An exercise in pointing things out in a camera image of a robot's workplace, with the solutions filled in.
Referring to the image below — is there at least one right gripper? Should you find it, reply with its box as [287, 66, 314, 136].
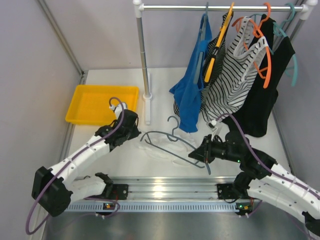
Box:
[189, 133, 242, 163]

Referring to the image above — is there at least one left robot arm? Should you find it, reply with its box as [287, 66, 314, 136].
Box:
[31, 109, 141, 217]

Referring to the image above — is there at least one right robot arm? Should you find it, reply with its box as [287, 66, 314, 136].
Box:
[188, 131, 320, 236]

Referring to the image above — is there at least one black tank top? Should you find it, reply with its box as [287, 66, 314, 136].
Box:
[232, 18, 295, 138]

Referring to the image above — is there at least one white striped tank top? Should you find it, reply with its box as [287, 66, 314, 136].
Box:
[201, 16, 269, 122]

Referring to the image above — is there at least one blue tank top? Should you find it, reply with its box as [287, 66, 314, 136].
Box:
[169, 14, 212, 133]

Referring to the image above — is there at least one grey-blue hanger with blue top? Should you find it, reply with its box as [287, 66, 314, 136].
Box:
[193, 2, 209, 84]

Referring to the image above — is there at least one dark striped tank top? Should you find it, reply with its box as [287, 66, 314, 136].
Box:
[169, 13, 231, 122]

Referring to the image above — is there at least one teal hanger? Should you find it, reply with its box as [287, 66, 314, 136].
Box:
[249, 2, 300, 87]

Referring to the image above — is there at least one yellow hanger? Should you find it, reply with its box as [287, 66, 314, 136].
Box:
[204, 2, 235, 84]

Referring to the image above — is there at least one orange hanger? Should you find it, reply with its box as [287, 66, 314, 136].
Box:
[231, 2, 273, 89]

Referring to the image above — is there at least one yellow plastic tray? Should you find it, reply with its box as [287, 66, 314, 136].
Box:
[65, 84, 139, 126]

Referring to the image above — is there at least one clothes rack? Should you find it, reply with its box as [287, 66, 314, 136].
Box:
[132, 0, 318, 125]

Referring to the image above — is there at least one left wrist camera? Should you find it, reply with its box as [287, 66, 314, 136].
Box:
[109, 102, 127, 119]

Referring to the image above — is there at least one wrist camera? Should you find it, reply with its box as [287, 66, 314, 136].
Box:
[109, 102, 127, 119]
[206, 119, 223, 141]

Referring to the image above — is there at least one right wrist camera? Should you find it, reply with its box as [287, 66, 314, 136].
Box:
[206, 119, 223, 141]

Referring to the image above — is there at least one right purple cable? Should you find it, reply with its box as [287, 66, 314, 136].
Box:
[216, 112, 320, 216]

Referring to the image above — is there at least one purple cable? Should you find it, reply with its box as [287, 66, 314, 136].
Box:
[25, 96, 126, 236]
[216, 112, 320, 216]

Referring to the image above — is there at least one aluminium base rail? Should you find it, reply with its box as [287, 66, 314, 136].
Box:
[111, 176, 236, 202]

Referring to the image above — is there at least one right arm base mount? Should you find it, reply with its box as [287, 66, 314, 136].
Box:
[216, 183, 250, 200]

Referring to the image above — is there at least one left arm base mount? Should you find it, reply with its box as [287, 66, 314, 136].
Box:
[87, 184, 129, 200]

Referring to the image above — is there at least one slotted cable duct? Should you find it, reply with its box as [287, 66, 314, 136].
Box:
[65, 201, 252, 213]

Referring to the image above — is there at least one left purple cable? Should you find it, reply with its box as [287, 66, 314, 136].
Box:
[25, 96, 126, 236]

